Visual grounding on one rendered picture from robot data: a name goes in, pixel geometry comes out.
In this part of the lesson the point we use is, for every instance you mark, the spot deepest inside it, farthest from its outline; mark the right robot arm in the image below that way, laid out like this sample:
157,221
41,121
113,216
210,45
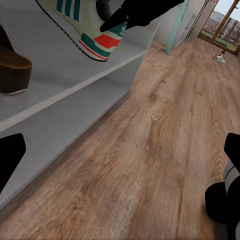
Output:
139,13

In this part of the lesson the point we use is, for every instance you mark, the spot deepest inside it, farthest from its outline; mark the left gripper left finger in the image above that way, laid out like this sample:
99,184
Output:
12,150

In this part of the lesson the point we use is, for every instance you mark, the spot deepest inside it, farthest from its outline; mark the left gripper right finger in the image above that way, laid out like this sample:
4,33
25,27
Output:
232,149

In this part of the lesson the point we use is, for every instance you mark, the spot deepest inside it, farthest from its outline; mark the sandal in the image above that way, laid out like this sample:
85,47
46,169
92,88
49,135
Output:
15,69

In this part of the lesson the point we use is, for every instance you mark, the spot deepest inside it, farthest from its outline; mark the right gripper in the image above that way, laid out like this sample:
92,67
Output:
135,13

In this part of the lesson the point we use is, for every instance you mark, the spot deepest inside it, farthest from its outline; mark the standing mirror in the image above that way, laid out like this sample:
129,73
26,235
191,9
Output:
176,25

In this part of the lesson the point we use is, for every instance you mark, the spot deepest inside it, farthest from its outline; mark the gym shoe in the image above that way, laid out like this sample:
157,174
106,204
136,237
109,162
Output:
82,20
219,58

